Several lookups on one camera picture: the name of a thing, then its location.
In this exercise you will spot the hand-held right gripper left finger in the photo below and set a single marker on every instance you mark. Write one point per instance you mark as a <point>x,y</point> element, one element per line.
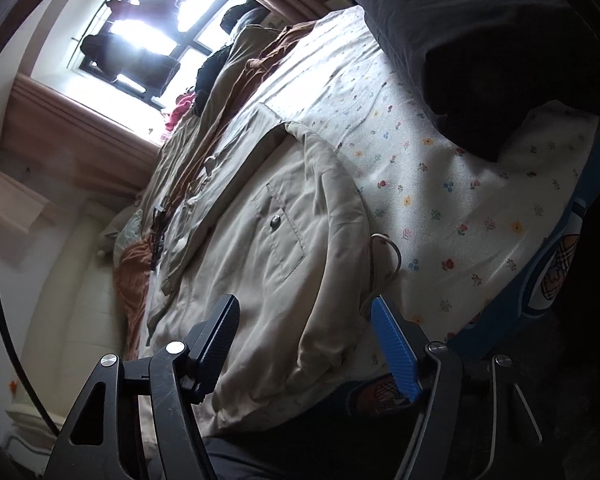
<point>215,340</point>

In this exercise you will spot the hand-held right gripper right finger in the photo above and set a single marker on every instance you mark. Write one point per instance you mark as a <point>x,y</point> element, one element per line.
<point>395,350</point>

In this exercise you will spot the beige jacket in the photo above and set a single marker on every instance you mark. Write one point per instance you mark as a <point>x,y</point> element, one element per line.
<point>280,270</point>

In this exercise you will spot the red clothes pile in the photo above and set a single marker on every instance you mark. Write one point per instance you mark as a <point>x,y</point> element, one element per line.
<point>180,110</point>

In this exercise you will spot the clothes pile by window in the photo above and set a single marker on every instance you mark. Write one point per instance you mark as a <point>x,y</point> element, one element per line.
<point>220,90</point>

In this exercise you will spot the black clothes pile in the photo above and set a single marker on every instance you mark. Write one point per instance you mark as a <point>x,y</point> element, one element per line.
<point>212,72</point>

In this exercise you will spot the brown blanket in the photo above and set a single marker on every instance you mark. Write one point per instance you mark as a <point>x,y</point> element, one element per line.
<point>132,280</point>

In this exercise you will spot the pale pillow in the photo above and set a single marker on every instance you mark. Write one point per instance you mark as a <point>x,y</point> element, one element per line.
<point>127,232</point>

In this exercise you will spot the cream padded headboard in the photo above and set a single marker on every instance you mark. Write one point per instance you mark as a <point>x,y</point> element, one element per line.
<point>80,285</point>

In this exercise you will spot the white floral blanket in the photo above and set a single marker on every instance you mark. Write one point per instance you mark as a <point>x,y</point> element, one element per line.
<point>455,185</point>

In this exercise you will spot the cartoon printed bed base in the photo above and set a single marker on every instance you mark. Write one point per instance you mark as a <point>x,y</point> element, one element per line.
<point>555,270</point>

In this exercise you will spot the dark grey pillow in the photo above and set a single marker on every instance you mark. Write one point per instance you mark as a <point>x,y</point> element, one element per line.
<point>480,50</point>

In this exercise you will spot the window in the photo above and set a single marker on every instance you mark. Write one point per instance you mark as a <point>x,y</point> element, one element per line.
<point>130,30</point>

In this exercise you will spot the dark cushion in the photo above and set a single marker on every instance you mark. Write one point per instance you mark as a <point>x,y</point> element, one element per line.
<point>240,15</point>

